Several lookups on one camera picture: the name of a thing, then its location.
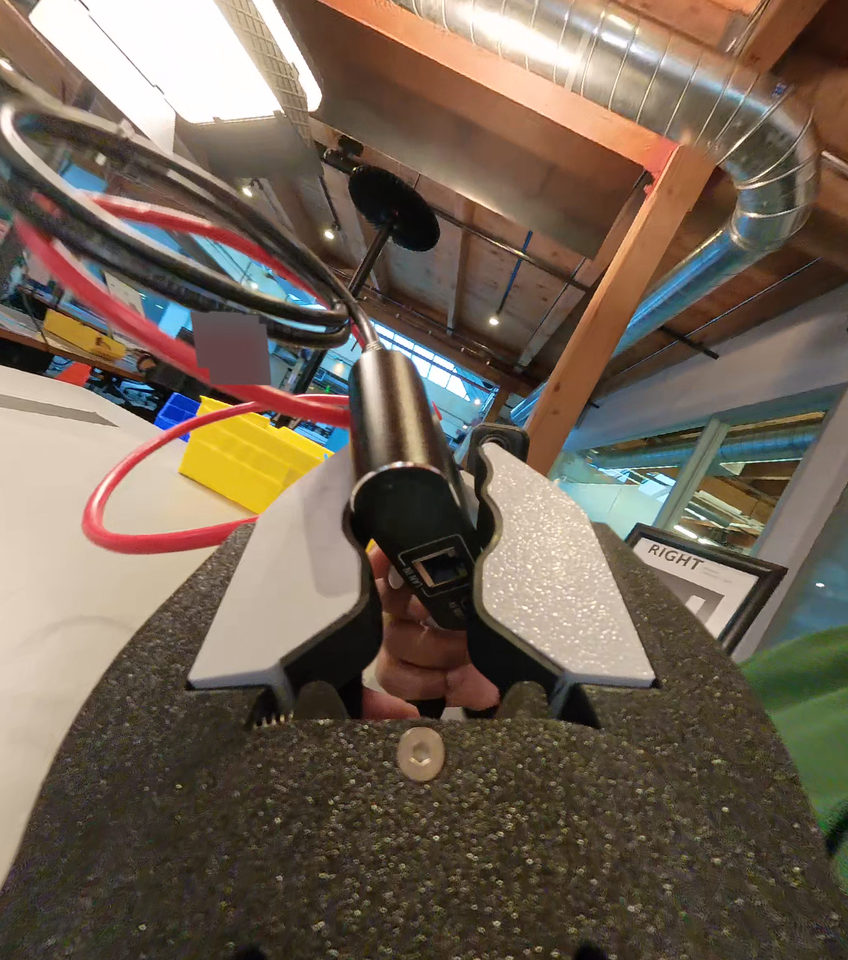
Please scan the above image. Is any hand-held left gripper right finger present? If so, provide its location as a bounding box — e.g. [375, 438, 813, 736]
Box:
[463, 443, 656, 691]

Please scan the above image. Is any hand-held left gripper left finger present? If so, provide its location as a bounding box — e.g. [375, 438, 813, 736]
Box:
[187, 447, 383, 691]

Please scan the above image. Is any black ethernet adapter hub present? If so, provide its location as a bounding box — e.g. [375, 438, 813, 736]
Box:
[346, 342, 485, 634]

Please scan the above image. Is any red ethernet cable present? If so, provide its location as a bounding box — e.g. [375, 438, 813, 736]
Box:
[12, 188, 362, 556]

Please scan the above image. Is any black ethernet cable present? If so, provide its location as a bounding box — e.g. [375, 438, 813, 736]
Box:
[0, 98, 383, 357]

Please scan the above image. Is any person's left hand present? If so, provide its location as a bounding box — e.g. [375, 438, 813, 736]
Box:
[361, 543, 503, 721]

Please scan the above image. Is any yellow plastic bin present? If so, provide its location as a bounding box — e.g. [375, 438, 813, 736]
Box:
[178, 396, 341, 514]

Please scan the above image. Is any framed printed tag board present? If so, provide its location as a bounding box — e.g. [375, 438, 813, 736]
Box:
[624, 521, 790, 654]

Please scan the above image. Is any small blue bin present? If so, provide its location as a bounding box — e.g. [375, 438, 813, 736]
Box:
[151, 390, 203, 432]

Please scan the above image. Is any yellow box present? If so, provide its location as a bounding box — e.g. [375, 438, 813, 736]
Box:
[42, 308, 127, 363]

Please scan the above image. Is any black disc lamp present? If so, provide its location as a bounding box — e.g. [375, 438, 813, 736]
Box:
[337, 165, 443, 298]

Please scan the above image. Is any bright ceiling light panel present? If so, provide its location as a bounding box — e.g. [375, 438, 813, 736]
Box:
[27, 0, 328, 129]

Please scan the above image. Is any silver air duct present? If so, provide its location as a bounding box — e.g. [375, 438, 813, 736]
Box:
[394, 0, 824, 414]

